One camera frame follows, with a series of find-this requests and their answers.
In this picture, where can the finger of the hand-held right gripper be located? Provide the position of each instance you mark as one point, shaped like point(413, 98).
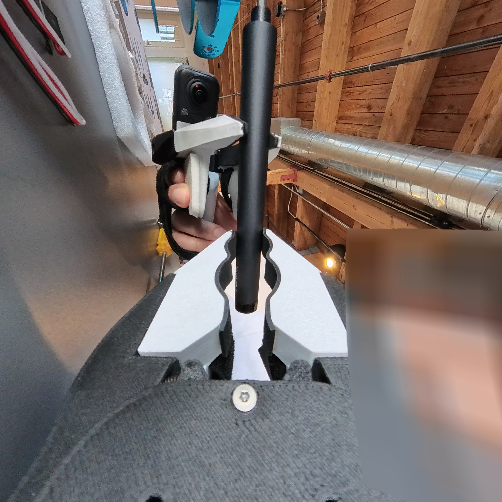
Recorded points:
point(208, 133)
point(275, 141)

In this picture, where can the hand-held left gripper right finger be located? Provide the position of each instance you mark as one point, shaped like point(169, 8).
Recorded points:
point(310, 317)

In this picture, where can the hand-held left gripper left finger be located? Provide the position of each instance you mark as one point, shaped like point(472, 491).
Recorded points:
point(184, 313)

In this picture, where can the black telescopic pole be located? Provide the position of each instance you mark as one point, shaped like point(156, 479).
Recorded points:
point(255, 157)

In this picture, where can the person's right hand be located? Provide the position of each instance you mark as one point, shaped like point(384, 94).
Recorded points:
point(196, 235)

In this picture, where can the window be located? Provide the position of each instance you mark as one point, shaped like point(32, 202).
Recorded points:
point(166, 78)

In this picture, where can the small glowing lamp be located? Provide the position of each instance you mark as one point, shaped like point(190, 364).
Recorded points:
point(330, 262)

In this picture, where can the teal blue plastic part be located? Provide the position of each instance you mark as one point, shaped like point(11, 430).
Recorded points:
point(213, 31)
point(187, 13)

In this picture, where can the printed white poster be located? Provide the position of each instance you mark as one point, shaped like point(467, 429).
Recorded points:
point(137, 59)

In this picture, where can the wooden support beam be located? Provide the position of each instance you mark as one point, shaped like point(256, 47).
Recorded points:
point(333, 196)

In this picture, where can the white foam block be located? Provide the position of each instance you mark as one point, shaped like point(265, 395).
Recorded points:
point(117, 78)

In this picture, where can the red pipe clamp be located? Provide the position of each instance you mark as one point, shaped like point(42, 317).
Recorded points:
point(330, 76)

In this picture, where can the black ceiling pipe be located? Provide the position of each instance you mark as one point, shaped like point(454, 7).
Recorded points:
point(392, 62)

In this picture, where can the red edged white board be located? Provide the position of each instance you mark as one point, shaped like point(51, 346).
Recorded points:
point(39, 70)
point(47, 27)

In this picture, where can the silver ventilation duct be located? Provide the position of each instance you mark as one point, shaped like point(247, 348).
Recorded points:
point(392, 168)

